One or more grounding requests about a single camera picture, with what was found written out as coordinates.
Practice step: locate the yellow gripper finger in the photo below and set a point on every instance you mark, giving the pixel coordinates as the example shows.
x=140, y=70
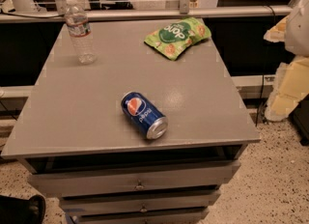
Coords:
x=277, y=32
x=290, y=87

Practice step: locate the clear plastic water bottle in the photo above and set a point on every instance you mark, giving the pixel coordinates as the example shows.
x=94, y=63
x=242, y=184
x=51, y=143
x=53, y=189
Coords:
x=80, y=32

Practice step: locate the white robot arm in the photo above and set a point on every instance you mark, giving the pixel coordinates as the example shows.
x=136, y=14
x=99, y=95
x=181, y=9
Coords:
x=297, y=30

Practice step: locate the green rice chip bag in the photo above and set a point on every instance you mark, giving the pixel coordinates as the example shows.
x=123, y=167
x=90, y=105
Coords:
x=174, y=39

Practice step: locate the blue pepsi can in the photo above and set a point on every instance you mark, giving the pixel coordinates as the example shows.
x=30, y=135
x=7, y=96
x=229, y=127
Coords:
x=146, y=117

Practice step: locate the grey drawer cabinet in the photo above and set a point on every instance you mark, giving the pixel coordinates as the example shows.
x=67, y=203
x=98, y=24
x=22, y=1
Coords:
x=81, y=148

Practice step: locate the black shoe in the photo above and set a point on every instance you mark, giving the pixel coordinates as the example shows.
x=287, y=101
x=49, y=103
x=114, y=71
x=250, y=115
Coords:
x=20, y=211

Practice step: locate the grey metal rail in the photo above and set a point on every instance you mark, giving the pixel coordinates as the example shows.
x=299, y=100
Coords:
x=120, y=15

